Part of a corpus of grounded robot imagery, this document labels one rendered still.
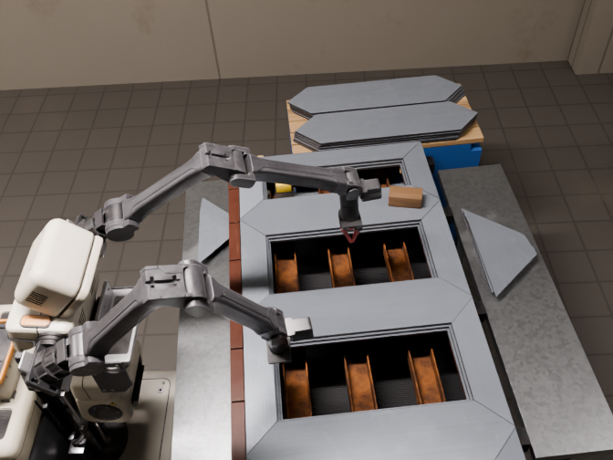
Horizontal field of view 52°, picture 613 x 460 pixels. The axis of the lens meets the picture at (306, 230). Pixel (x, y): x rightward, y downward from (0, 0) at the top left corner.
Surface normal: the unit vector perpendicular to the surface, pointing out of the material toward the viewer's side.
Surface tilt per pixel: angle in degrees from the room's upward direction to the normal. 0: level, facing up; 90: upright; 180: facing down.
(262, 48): 90
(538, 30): 90
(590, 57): 90
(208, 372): 0
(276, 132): 0
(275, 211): 0
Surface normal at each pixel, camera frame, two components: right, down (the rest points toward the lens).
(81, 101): -0.05, -0.67
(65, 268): 0.63, -0.53
